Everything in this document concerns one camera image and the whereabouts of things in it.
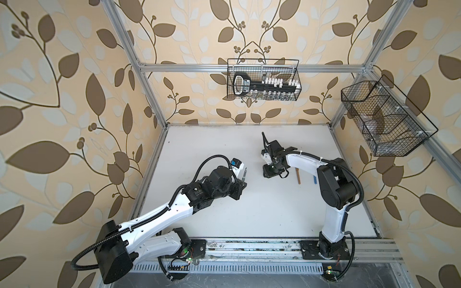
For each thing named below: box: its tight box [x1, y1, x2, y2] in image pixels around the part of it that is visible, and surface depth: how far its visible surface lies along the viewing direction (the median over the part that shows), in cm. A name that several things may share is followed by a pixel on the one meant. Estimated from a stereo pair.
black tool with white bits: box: [232, 72, 302, 99], surface depth 86 cm
